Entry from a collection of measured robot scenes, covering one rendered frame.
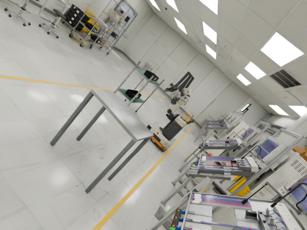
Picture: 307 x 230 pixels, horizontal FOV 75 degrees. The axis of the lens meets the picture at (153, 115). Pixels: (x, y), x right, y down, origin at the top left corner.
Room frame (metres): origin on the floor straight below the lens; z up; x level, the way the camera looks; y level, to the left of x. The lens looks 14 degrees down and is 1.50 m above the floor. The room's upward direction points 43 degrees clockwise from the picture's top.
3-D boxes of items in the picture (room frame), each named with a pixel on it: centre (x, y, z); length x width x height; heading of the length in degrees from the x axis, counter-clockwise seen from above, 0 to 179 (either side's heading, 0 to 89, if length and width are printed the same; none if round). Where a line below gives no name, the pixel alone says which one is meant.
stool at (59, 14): (5.04, 3.50, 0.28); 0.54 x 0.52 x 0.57; 103
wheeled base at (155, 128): (4.44, -0.43, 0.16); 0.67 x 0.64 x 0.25; 80
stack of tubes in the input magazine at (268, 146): (2.80, -1.49, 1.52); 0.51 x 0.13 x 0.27; 170
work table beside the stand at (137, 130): (2.03, 0.24, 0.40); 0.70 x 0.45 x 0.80; 75
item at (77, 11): (7.11, 4.35, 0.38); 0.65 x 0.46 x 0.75; 83
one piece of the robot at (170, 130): (4.43, -0.52, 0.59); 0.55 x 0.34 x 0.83; 170
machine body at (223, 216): (2.84, -1.62, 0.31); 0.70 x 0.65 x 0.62; 170
